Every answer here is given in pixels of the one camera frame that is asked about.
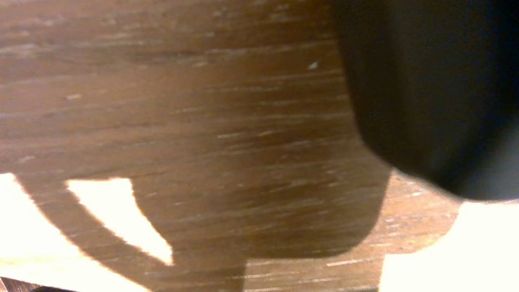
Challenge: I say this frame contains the black remote with grey ring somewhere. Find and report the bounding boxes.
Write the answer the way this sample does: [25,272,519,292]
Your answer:
[330,0,519,202]

